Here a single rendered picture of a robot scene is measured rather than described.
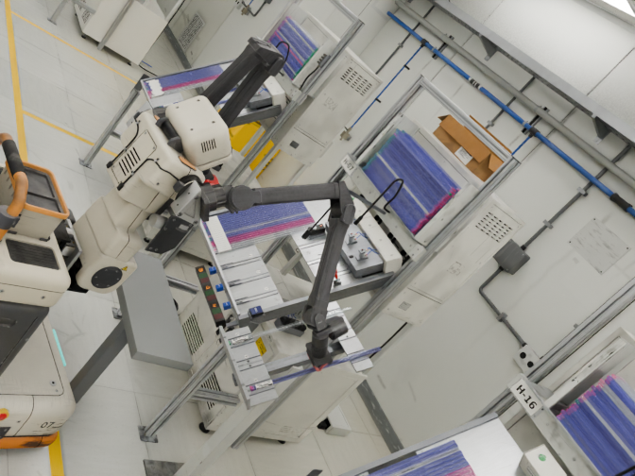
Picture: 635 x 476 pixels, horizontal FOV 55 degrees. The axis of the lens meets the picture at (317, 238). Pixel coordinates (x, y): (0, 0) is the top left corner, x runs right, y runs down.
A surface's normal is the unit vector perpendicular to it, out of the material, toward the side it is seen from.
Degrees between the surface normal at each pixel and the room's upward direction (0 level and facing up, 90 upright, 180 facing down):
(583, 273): 90
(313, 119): 90
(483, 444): 44
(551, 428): 90
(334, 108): 90
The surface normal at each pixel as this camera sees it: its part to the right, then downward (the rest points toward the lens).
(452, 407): -0.66, -0.33
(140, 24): 0.38, 0.63
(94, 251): -0.50, -0.32
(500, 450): 0.00, -0.73
